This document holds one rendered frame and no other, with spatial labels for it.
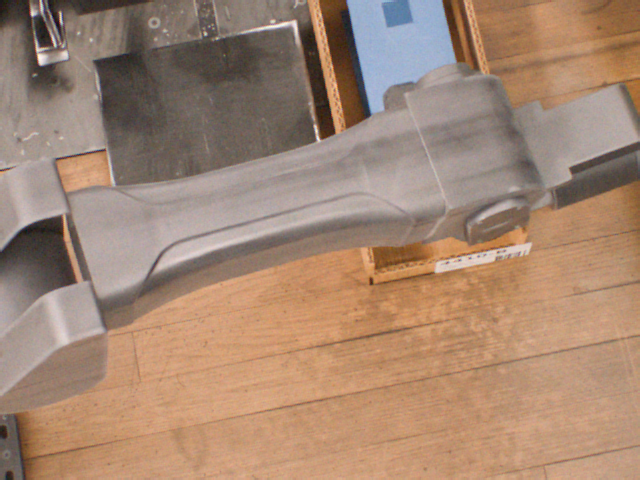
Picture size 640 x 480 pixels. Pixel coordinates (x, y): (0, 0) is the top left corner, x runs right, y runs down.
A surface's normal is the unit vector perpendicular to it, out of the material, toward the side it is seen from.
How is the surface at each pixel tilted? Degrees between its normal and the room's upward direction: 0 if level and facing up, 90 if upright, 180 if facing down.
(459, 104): 13
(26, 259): 25
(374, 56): 2
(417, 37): 2
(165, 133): 0
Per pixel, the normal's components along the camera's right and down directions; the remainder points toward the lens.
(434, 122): 0.17, -0.32
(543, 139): -0.12, -0.22
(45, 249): 0.70, -0.41
